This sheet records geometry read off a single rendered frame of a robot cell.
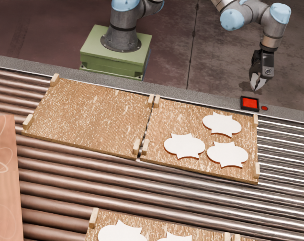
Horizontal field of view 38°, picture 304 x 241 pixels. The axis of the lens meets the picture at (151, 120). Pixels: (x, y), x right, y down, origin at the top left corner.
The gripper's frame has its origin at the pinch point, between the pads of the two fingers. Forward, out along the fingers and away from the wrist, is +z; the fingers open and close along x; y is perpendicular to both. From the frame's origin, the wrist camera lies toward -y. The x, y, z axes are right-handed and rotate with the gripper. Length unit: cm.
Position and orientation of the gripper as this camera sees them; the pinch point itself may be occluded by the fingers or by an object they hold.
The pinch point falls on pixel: (254, 89)
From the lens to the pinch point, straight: 185.2
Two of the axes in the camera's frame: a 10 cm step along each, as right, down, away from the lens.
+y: 1.1, -6.4, 7.6
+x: -9.9, -1.7, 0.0
